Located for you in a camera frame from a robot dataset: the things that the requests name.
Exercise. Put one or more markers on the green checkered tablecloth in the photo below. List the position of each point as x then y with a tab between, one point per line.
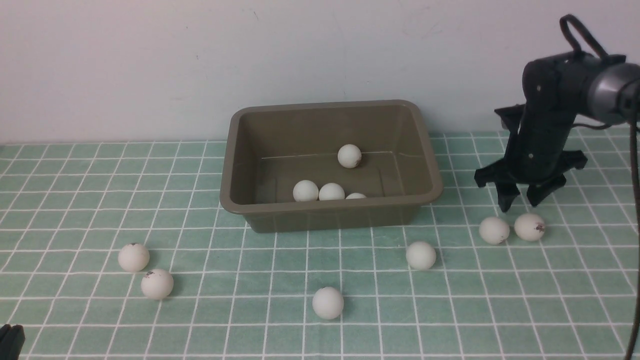
68	209

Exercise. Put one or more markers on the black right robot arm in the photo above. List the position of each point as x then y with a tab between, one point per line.
557	89

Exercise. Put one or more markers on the white ball with logo left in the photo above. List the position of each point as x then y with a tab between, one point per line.
157	284

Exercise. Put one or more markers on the white ball below cluster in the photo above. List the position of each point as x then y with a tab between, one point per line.
494	230

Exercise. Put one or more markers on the white ball with printed logo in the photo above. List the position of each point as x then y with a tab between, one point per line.
530	227

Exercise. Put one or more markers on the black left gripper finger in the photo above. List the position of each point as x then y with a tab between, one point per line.
12	339

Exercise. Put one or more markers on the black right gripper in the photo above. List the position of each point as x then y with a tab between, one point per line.
535	155

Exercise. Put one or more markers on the olive green plastic bin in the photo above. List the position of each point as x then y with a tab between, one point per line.
272	147

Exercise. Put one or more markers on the white ball cluster back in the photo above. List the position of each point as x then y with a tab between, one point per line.
331	191

